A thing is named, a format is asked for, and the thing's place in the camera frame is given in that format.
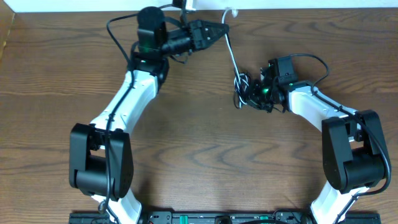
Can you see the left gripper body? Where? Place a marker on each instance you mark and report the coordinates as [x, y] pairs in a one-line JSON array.
[[195, 35]]

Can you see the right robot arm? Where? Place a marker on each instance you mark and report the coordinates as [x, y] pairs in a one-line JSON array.
[[354, 153]]

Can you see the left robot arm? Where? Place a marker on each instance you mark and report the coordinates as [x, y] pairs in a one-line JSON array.
[[100, 163]]

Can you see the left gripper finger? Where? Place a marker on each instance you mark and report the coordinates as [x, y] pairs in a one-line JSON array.
[[215, 26], [212, 37]]

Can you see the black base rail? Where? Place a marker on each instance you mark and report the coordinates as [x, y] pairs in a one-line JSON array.
[[280, 216]]

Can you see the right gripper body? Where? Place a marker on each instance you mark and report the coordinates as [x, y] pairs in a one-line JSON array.
[[261, 96]]

